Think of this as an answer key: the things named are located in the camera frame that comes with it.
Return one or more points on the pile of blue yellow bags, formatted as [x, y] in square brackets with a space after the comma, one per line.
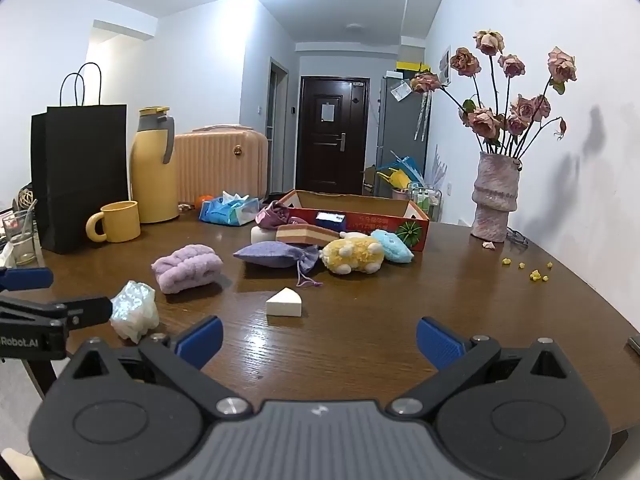
[400, 170]

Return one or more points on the small blue rectangular object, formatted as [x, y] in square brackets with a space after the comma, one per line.
[330, 218]

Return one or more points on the glass cup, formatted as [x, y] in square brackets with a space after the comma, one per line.
[22, 250]

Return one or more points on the pink bucket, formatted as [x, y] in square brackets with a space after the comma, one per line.
[398, 193]

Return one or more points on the wicker ball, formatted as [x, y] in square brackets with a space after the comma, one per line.
[26, 197]

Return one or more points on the yellow and black box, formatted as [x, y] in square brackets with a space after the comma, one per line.
[412, 66]

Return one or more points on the clear plastic bag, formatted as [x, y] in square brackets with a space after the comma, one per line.
[400, 91]

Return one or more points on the white wall panel box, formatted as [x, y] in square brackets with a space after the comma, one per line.
[445, 64]

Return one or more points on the purple sachet bag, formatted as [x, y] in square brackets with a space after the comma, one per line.
[275, 255]

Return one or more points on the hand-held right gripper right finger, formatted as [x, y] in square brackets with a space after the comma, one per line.
[440, 342]

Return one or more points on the folded white umbrella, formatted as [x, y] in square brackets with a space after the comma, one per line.
[422, 117]

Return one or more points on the yellow thermos jug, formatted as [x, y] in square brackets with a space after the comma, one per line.
[150, 180]

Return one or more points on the yellow plush toy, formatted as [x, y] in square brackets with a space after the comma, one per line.
[350, 255]

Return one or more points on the orange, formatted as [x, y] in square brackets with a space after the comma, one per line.
[202, 201]

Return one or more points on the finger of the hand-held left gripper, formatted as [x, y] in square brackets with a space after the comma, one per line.
[90, 310]
[27, 279]

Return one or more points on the scattered yellow crumbs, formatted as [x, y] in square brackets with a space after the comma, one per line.
[536, 275]

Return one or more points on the grey interior door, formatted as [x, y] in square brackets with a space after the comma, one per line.
[277, 130]

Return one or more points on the yellow mug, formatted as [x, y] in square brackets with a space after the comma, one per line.
[120, 222]

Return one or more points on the dark phone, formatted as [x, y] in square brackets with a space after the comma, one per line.
[634, 343]

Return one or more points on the purple fluffy towel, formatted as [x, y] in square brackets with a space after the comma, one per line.
[185, 267]

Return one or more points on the white plastic wrap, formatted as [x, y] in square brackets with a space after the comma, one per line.
[132, 310]

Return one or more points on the black paper bag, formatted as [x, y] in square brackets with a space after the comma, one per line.
[75, 175]

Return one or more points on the grey refrigerator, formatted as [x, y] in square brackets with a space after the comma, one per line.
[400, 130]

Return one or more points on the open cardboard box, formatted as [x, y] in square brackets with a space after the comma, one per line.
[370, 180]

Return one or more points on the dark brown door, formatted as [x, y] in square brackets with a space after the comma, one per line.
[330, 160]

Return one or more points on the white triangular sponge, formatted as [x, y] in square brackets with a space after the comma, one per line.
[285, 305]

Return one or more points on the paper sheet on door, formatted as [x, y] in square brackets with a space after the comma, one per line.
[327, 112]

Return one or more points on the bunch of dried pink roses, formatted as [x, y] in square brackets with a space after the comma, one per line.
[482, 120]

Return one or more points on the layered cake-shaped sponge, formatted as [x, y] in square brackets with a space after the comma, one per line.
[305, 234]

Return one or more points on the blue tissue pack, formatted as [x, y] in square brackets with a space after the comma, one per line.
[225, 215]

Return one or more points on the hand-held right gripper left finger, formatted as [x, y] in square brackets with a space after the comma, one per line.
[200, 342]

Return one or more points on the round ceiling lamp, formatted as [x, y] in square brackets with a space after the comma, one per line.
[355, 26]

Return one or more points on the blue plush toy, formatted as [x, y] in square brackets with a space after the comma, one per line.
[392, 245]

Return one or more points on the pink ceramic vase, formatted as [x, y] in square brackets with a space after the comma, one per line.
[492, 200]

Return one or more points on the pink ribbed suitcase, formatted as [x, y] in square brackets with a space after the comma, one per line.
[215, 170]

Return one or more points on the red printed cardboard box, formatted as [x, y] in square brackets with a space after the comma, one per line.
[360, 205]

